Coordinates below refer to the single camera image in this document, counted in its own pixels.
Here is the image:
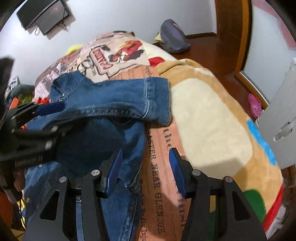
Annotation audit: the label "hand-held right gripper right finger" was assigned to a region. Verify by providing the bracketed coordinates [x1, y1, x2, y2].
[169, 148, 268, 241]

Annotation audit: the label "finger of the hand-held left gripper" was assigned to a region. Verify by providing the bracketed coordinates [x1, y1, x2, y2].
[13, 122, 75, 150]
[10, 101, 65, 123]

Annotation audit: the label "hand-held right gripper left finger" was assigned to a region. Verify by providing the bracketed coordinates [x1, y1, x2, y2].
[23, 149, 123, 241]

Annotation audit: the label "blue denim jeans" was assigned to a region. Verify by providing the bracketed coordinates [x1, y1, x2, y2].
[24, 71, 173, 241]

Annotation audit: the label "newspaper print blanket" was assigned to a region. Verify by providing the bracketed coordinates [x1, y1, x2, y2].
[34, 31, 192, 241]

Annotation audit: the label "beige plush blanket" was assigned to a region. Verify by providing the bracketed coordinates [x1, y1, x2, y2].
[143, 42, 285, 240]

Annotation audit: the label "yellow cloth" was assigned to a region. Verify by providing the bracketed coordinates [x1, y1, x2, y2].
[66, 45, 84, 55]

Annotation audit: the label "pink clog shoe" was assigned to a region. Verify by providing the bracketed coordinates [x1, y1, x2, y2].
[248, 93, 263, 119]

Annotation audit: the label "white cabinet door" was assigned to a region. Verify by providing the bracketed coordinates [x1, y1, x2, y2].
[255, 57, 296, 170]

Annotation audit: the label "blue grey backpack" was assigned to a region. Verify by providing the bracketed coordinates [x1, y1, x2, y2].
[159, 19, 191, 54]

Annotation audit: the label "frosted glass sliding door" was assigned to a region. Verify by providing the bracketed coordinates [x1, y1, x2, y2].
[236, 0, 296, 107]

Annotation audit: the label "black wall television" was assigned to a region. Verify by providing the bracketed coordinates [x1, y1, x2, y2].
[16, 0, 73, 36]

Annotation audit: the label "silver cabinet handle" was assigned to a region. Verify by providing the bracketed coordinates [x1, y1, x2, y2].
[274, 121, 296, 142]

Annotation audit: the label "wooden door frame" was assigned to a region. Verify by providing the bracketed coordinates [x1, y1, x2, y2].
[215, 0, 253, 75]

